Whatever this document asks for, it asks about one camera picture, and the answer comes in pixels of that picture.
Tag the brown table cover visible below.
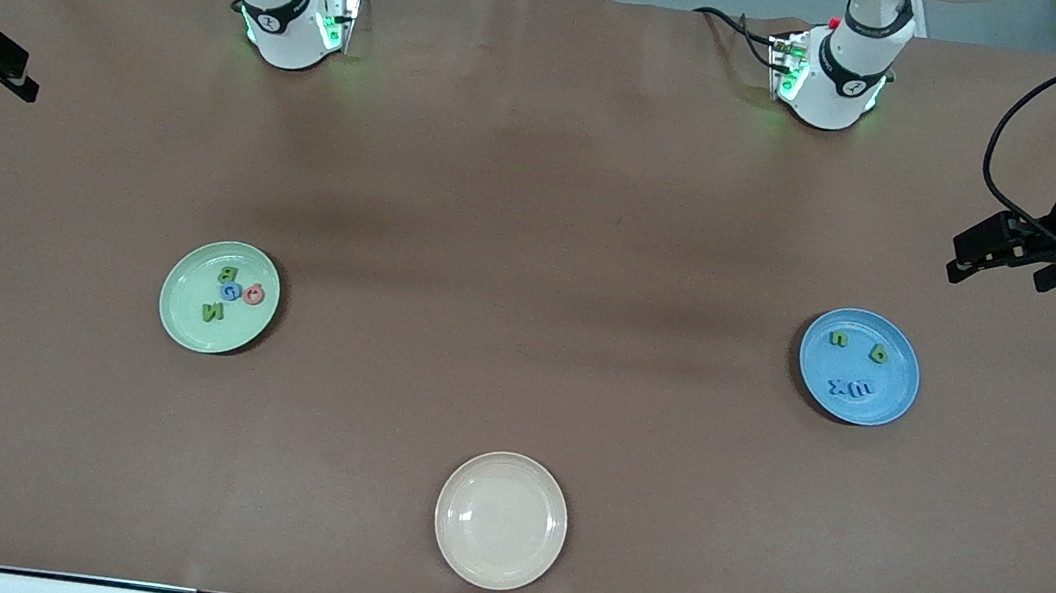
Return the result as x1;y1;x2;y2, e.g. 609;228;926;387
0;0;1056;593

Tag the black left arm base cable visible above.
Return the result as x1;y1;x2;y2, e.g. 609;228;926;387
686;4;795;72

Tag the beige plate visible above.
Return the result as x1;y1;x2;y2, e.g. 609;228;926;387
426;443;576;593

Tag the blue plate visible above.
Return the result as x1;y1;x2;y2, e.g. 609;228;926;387
791;302;928;433

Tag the light green plate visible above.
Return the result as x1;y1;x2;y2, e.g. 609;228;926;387
153;233;287;363

